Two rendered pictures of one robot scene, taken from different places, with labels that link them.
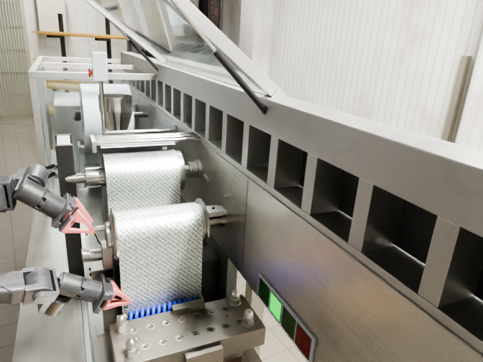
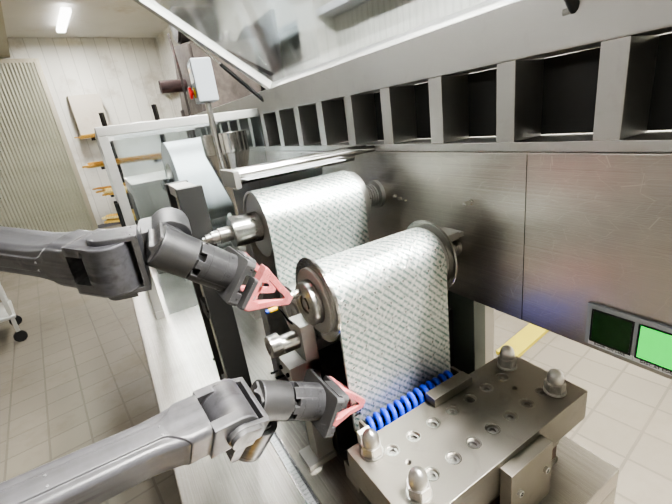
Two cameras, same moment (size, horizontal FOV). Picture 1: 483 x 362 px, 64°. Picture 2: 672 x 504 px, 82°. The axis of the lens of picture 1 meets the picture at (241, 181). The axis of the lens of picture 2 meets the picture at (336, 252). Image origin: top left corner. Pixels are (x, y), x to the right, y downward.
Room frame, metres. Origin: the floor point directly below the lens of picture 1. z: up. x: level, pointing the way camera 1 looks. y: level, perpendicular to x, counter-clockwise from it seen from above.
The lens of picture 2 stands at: (0.37, 0.34, 1.53)
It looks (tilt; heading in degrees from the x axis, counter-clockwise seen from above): 19 degrees down; 357
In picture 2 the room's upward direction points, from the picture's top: 8 degrees counter-clockwise
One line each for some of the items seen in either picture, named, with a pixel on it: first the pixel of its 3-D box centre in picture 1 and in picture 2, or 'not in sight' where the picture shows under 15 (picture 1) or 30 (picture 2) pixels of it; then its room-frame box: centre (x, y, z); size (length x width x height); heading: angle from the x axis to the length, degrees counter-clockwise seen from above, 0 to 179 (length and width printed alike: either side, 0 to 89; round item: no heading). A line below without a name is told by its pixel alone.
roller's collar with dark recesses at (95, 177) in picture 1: (95, 177); (245, 229); (1.17, 0.47, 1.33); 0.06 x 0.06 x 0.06; 25
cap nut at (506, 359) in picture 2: (235, 296); (507, 355); (0.97, 0.00, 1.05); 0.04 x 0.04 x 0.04
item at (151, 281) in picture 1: (162, 281); (402, 359); (0.95, 0.21, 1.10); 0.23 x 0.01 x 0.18; 115
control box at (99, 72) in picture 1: (97, 66); (199, 81); (1.46, 0.55, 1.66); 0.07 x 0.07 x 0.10; 20
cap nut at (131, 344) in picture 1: (131, 346); (418, 481); (0.75, 0.25, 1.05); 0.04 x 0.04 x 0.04
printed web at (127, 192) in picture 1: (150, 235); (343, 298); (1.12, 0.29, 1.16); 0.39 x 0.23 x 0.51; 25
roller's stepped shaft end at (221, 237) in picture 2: (75, 178); (217, 236); (1.14, 0.53, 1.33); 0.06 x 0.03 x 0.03; 115
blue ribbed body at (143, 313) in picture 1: (165, 308); (414, 400); (0.93, 0.20, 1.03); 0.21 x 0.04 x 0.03; 115
